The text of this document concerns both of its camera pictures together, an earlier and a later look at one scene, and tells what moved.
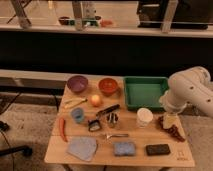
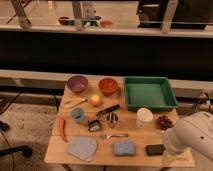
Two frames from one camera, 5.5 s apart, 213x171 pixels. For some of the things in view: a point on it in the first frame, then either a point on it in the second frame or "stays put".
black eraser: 157,149 stays put
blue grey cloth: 82,147 stays put
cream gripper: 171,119 -> 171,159
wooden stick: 72,102 stays put
